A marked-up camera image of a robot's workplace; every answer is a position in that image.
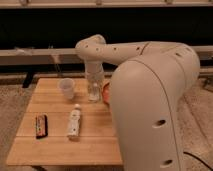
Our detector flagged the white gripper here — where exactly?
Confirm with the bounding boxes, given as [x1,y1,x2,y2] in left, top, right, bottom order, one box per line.
[85,63,104,101]

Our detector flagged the white sponge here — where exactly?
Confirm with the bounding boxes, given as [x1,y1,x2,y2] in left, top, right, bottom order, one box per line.
[90,83,99,102]

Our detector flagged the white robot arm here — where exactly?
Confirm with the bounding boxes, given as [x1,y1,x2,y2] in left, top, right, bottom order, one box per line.
[75,35,200,171]

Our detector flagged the white ceramic cup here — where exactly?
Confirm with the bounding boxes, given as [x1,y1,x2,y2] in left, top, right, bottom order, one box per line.
[58,78,75,99]

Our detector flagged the orange bowl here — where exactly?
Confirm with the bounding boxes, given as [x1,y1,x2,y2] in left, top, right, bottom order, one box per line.
[102,82,110,105]

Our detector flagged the white plastic bottle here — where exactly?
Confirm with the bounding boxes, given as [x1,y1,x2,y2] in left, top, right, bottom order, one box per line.
[67,104,81,140]

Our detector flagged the wooden table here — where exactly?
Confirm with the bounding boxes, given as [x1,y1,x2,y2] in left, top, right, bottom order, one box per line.
[7,78,122,166]

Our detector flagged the dark snack bar packet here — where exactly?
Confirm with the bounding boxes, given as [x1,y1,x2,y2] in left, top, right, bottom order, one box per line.
[36,115,48,139]

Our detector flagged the black cable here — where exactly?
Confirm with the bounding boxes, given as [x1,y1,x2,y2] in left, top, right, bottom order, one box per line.
[183,151,213,171]

